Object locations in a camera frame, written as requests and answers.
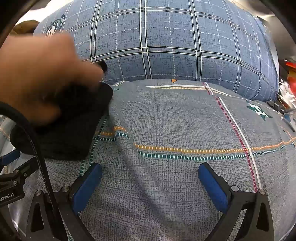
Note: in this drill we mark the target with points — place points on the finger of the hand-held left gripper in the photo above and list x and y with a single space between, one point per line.
9 158

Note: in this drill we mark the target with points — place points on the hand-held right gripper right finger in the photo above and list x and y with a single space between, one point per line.
212 185

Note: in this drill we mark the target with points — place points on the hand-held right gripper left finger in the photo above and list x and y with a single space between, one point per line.
89 182

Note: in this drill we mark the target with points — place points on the black pants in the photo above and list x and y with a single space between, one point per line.
69 134

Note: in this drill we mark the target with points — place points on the person's left hand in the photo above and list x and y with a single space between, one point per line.
39 76

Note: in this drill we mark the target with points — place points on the grey printed bed sheet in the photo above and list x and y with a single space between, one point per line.
173 129

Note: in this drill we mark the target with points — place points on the red and yellow cloth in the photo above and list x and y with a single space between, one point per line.
288 92

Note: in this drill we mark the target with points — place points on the brown cloth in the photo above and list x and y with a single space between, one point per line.
25 26

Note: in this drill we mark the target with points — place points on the blue plaid pillow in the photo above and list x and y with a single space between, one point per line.
173 41

